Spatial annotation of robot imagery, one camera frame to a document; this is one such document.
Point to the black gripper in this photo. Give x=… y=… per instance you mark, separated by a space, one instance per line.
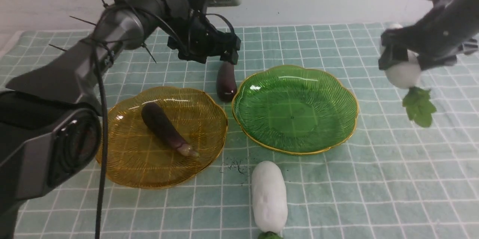
x=198 y=38

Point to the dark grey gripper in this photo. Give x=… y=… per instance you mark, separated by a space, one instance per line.
x=436 y=44

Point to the white radish with leaf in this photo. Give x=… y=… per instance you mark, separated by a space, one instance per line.
x=417 y=102

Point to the dark purple eggplant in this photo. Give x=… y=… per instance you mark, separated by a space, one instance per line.
x=226 y=83

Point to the purple eggplant pale stem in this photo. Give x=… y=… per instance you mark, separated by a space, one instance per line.
x=157 y=121

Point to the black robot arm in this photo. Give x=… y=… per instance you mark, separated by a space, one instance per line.
x=53 y=118

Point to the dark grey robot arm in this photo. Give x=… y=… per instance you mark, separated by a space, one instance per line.
x=461 y=12

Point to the green glass plate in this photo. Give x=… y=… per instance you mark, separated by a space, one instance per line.
x=295 y=110

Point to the amber glass plate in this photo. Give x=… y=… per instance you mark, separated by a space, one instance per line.
x=139 y=159

